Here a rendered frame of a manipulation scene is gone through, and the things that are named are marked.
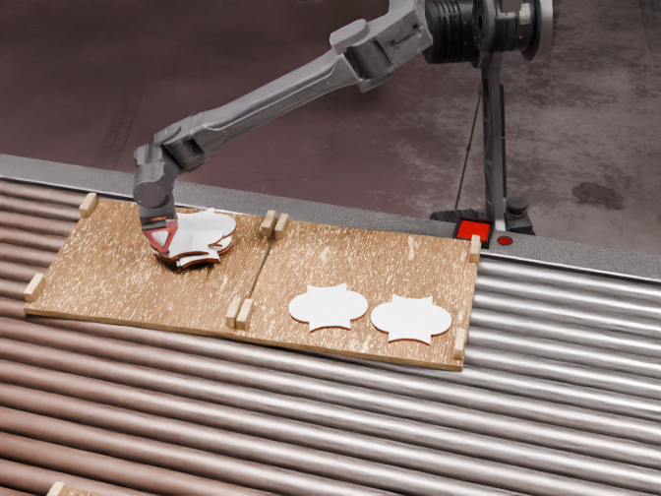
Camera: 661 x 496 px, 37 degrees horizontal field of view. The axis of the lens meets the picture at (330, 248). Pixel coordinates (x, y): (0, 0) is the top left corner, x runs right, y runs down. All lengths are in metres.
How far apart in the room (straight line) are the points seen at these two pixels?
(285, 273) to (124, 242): 0.35
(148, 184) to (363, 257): 0.46
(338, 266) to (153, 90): 2.66
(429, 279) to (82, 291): 0.66
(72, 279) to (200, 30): 3.11
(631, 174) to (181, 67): 2.06
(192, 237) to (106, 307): 0.21
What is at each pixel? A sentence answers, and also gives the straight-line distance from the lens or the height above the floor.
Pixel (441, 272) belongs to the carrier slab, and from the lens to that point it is 1.89.
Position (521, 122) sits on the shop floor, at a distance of 4.16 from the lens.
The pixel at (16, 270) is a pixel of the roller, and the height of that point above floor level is 0.92.
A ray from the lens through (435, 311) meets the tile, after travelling 1.79.
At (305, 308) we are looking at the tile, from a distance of 1.79.
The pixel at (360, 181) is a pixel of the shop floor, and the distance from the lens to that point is 3.75.
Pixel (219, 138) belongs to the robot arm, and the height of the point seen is 1.23.
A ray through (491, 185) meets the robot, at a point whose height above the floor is 0.47.
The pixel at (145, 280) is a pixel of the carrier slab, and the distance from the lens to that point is 1.91.
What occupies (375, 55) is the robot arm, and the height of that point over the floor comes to 1.38.
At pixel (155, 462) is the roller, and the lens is 1.63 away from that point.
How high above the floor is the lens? 2.15
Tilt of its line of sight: 39 degrees down
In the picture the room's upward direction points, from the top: 2 degrees counter-clockwise
